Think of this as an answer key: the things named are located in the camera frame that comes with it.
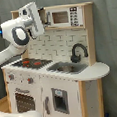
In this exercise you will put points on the grey toy sink basin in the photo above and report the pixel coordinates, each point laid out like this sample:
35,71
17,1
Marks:
68,68

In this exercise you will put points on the right red stove knob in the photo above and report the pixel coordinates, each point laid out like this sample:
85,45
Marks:
30,81

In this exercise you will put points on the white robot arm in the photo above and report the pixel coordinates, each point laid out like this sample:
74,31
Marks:
18,32

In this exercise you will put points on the grey toy dishwasher panel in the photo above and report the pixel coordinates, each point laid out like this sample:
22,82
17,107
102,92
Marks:
60,100

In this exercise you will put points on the left red stove knob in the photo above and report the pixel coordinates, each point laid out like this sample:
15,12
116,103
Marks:
11,76

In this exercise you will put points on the toy microwave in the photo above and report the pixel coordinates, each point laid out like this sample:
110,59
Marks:
65,17

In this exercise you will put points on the red stove knob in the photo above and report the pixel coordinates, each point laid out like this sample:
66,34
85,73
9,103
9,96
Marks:
11,76
30,81

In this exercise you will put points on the toy oven door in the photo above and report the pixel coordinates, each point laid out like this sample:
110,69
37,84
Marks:
24,101

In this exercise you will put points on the wooden toy kitchen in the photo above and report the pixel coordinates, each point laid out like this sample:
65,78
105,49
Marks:
58,75

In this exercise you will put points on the black toy faucet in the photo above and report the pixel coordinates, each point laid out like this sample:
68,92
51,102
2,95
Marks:
76,56

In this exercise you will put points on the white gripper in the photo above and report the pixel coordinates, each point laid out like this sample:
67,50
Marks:
30,16

